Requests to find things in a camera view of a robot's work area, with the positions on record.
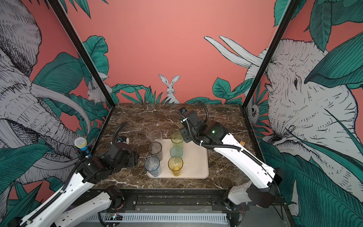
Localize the black front mounting rail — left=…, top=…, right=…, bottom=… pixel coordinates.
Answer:
left=85, top=188, right=287, bottom=213

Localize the tall green tumbler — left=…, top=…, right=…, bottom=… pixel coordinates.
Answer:
left=171, top=131, right=184, bottom=147

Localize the black corrugated cable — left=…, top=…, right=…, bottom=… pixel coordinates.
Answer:
left=177, top=100, right=284, bottom=219
left=19, top=121, right=129, bottom=227

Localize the black corner frame post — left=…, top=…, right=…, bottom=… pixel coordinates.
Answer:
left=48, top=0, right=115, bottom=108
left=242, top=0, right=300, bottom=109

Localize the black corrugated left cable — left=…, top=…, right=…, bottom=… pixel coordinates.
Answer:
left=19, top=121, right=129, bottom=227

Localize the white plastic tray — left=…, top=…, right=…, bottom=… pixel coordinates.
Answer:
left=157, top=139, right=209, bottom=179

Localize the black corrugated right cable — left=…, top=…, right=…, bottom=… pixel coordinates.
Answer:
left=177, top=100, right=284, bottom=219

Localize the black corner frame post right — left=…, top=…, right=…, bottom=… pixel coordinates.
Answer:
left=242, top=0, right=300, bottom=109

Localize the smoky grey tall tumbler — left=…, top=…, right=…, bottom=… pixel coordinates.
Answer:
left=147, top=141, right=163, bottom=161

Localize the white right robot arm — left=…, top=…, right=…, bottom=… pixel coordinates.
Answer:
left=180, top=119, right=284, bottom=208

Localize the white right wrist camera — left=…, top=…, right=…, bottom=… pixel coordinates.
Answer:
left=178, top=107, right=209, bottom=131

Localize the black corner frame post left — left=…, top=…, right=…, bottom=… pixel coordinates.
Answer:
left=48, top=0, right=115, bottom=108

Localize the blue toy microphone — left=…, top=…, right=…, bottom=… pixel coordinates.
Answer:
left=74, top=137, right=92, bottom=158

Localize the pale blue tall tumbler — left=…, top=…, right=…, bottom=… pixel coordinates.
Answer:
left=144, top=156, right=161, bottom=177

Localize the frosted teal textured tumbler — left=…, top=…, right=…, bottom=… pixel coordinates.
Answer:
left=170, top=145, right=183, bottom=158

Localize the green lit circuit board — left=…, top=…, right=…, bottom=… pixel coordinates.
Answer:
left=105, top=213, right=123, bottom=221

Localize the tall amber tumbler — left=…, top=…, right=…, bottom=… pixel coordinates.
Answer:
left=168, top=156, right=183, bottom=176

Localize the white ribbed vent strip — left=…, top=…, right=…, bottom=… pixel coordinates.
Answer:
left=86, top=213, right=229, bottom=224

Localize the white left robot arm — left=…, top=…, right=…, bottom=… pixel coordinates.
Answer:
left=7, top=142, right=139, bottom=227

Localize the clear tall plastic tumbler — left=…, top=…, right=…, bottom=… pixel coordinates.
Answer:
left=148, top=130, right=163, bottom=142

